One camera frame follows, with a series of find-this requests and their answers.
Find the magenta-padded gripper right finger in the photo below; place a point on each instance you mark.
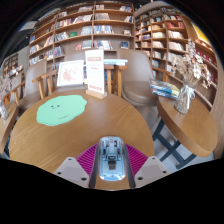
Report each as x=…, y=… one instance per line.
x=151, y=168

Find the small distant bookshelf unit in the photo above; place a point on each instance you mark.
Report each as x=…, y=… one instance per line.
x=10, y=65

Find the white framed floral picture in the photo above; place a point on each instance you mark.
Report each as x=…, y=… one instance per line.
x=70, y=73

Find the curved wooden bookshelf unit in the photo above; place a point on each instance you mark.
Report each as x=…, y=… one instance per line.
x=166, y=36

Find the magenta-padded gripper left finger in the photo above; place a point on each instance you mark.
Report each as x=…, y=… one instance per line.
x=71, y=168

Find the teal stacked books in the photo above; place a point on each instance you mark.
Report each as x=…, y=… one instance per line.
x=115, y=62

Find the round wooden side table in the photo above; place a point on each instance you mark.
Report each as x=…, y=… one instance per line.
x=190, y=128
x=6, y=128

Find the white sign on wooden stand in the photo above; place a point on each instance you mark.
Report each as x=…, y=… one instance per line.
x=95, y=71

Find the stack of colourful books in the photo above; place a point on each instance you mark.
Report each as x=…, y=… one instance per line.
x=165, y=89

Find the wide wooden bookshelf unit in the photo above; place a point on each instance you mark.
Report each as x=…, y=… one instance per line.
x=83, y=30

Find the green smiley mouse pad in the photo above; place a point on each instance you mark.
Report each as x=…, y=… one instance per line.
x=60, y=110

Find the transparent computer mouse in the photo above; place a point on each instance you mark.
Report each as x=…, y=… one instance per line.
x=111, y=166

